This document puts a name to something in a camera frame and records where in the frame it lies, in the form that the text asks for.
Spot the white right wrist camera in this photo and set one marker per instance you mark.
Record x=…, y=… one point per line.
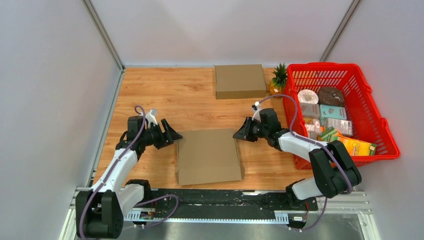
x=256, y=108

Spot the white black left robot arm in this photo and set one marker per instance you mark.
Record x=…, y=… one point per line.
x=100, y=211

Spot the teal small carton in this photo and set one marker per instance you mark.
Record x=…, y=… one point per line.
x=334, y=112

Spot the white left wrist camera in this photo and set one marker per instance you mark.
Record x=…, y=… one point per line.
x=151, y=120

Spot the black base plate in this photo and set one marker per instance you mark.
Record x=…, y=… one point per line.
x=169, y=201

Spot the red plastic basket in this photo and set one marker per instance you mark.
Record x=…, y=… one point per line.
x=367, y=123

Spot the grey slotted cable duct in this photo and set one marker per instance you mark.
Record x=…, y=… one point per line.
x=255, y=216

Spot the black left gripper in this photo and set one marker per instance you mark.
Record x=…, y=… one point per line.
x=171, y=134

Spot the brown cardboard box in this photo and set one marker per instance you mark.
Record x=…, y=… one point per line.
x=240, y=81

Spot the pink grey small carton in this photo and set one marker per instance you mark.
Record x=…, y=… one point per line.
x=310, y=111

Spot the grey patterned carton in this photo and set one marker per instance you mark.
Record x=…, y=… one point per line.
x=345, y=127

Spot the small pineapple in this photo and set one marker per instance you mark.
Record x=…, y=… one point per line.
x=278, y=83

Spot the green striped box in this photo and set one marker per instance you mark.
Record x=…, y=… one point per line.
x=329, y=134

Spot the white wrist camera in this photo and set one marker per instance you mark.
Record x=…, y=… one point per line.
x=151, y=120
x=256, y=108

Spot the yellow orange snack box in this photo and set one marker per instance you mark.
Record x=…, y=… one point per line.
x=355, y=147

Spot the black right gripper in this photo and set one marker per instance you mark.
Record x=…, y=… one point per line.
x=244, y=132

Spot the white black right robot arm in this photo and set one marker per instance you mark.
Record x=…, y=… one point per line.
x=334, y=171

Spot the brown chocolate donut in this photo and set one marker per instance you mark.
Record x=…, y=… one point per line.
x=330, y=96

